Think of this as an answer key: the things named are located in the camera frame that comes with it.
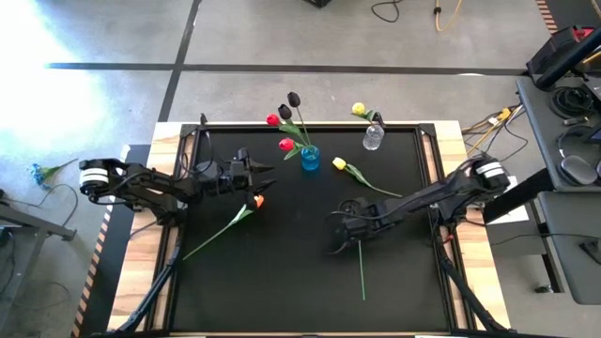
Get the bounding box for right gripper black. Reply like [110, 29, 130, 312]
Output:
[323, 198, 392, 253]

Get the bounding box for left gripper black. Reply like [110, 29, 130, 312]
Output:
[195, 148, 278, 208]

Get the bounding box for orange artificial tulip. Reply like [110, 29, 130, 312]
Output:
[357, 238, 367, 302]
[182, 193, 266, 261]

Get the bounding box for red artificial tulip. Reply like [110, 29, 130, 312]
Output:
[278, 137, 309, 161]
[266, 113, 309, 147]

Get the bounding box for blue glass vase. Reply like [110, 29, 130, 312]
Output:
[300, 145, 321, 172]

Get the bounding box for clear glass vase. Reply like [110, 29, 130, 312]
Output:
[362, 124, 385, 152]

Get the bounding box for white paper sheet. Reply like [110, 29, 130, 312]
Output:
[485, 176, 531, 225]

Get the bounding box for black floor panel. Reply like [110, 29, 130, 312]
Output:
[77, 144, 152, 337]

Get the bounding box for black slanted desk beam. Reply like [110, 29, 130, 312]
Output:
[482, 167, 555, 224]

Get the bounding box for orange black hazard strip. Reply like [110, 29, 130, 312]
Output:
[69, 206, 114, 338]

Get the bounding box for grey desk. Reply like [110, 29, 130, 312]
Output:
[536, 190, 601, 306]
[516, 74, 601, 193]

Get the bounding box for blue artificial flower bunch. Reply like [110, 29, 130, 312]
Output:
[30, 158, 79, 190]

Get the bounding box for dark headphones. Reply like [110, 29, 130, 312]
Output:
[556, 126, 601, 187]

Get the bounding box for grey metal stand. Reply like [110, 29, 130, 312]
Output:
[0, 187, 77, 338]

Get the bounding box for black stand base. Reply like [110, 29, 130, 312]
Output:
[578, 237, 601, 265]

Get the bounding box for black slanted pole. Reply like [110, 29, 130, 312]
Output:
[534, 27, 601, 91]

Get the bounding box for black red tool case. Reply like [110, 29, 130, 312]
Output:
[525, 23, 597, 76]

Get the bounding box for black metal table frame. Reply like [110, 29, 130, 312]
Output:
[166, 120, 464, 337]

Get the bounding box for black diagonal frame strut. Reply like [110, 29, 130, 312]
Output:
[434, 243, 511, 335]
[110, 234, 184, 335]

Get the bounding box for yellow extension cable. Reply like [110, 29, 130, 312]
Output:
[464, 106, 514, 142]

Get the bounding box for black looped floor cable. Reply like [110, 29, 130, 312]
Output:
[370, 0, 404, 23]

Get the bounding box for yellow floor cable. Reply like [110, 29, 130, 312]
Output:
[434, 0, 465, 33]

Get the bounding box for black coiled cable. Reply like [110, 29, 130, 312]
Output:
[548, 85, 595, 119]

